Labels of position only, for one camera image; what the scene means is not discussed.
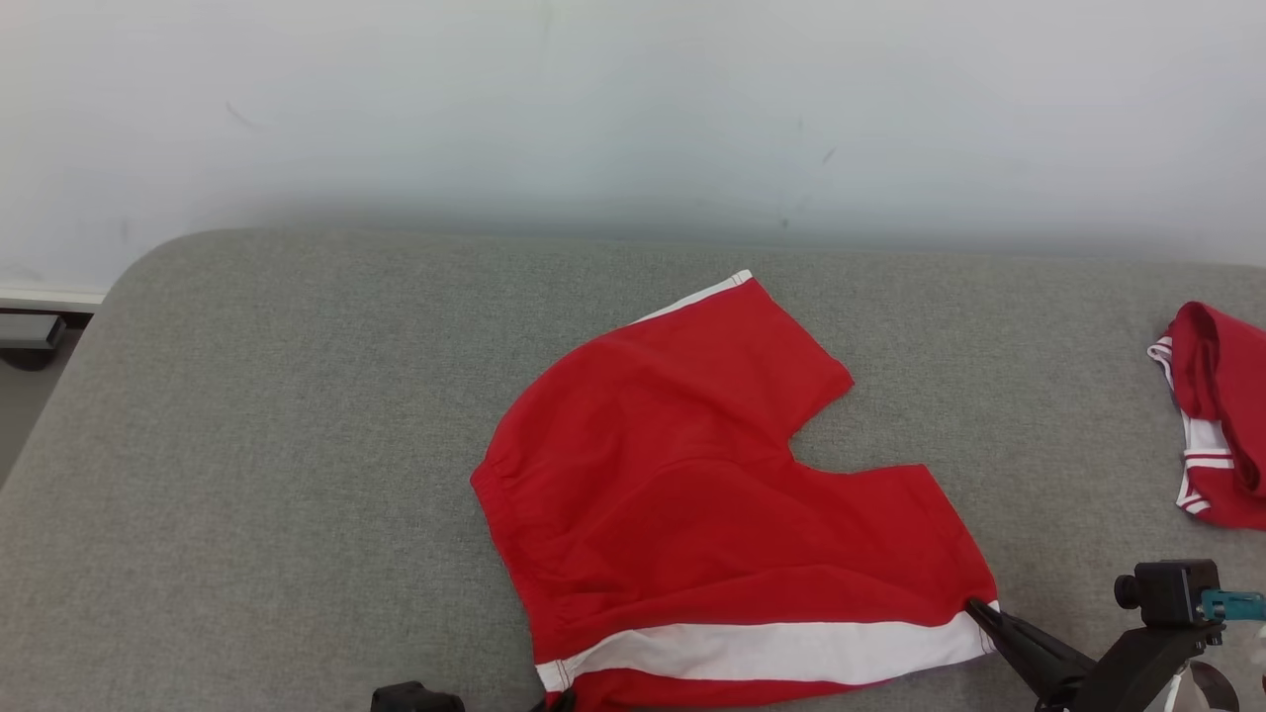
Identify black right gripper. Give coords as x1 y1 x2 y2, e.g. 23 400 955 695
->
967 598 1222 712

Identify red shorts with white stripe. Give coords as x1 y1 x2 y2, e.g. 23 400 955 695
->
470 270 1000 712

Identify red Bulls basketball jersey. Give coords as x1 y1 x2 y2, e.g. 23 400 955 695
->
1147 302 1266 531

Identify grey metal floor bar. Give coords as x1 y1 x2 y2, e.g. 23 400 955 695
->
0 314 66 350

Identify white skirting board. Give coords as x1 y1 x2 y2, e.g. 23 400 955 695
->
0 285 108 315

